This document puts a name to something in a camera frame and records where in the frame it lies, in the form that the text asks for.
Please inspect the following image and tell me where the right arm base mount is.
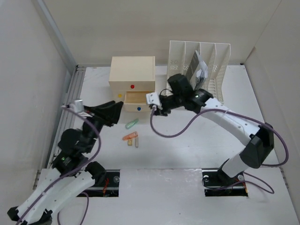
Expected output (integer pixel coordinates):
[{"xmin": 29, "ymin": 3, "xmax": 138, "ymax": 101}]
[{"xmin": 202, "ymin": 168, "xmax": 248, "ymax": 197}]

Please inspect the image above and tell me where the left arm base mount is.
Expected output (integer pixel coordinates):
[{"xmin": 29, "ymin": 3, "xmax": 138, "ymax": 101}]
[{"xmin": 84, "ymin": 170, "xmax": 120, "ymax": 197}]

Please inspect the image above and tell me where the orange highlighter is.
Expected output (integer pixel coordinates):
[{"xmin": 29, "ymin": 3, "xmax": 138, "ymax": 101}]
[{"xmin": 122, "ymin": 132, "xmax": 138, "ymax": 141}]

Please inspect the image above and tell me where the small yellow eraser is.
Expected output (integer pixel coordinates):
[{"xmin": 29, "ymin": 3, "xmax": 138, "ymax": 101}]
[{"xmin": 127, "ymin": 139, "xmax": 133, "ymax": 146}]

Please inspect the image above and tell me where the green highlighter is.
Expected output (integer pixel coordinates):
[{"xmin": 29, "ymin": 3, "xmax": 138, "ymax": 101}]
[{"xmin": 125, "ymin": 119, "xmax": 139, "ymax": 129}]

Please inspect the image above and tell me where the grey setup guide booklet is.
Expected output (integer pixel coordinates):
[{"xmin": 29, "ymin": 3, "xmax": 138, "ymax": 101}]
[{"xmin": 186, "ymin": 50, "xmax": 208, "ymax": 90}]

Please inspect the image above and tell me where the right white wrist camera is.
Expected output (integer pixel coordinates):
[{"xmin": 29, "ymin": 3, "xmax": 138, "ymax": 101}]
[{"xmin": 146, "ymin": 92, "xmax": 162, "ymax": 110}]

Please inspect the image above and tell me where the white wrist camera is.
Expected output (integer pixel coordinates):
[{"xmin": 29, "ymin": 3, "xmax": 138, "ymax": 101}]
[
  {"xmin": 61, "ymin": 99, "xmax": 84, "ymax": 115},
  {"xmin": 146, "ymin": 92, "xmax": 162, "ymax": 110}
]

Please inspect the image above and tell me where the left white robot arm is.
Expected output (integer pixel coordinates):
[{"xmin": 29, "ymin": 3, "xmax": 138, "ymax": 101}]
[{"xmin": 7, "ymin": 99, "xmax": 123, "ymax": 225}]

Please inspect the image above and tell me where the aluminium frame rail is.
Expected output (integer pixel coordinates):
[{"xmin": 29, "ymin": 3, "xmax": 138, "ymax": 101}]
[{"xmin": 32, "ymin": 0, "xmax": 86, "ymax": 169}]

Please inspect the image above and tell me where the white file organizer rack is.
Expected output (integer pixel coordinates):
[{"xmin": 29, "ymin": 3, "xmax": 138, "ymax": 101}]
[{"xmin": 167, "ymin": 40, "xmax": 231, "ymax": 103}]

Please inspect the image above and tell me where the cream drawer cabinet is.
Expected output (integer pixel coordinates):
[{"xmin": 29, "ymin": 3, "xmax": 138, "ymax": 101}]
[{"xmin": 109, "ymin": 56, "xmax": 156, "ymax": 113}]

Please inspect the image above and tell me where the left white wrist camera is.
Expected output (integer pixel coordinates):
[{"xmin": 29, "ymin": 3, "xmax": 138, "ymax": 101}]
[{"xmin": 61, "ymin": 99, "xmax": 84, "ymax": 115}]

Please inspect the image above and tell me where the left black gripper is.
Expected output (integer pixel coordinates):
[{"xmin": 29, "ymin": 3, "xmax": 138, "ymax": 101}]
[{"xmin": 82, "ymin": 100, "xmax": 123, "ymax": 153}]

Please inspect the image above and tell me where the grey eraser stick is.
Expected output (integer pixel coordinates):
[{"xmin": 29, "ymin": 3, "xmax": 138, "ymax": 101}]
[{"xmin": 135, "ymin": 137, "xmax": 139, "ymax": 148}]

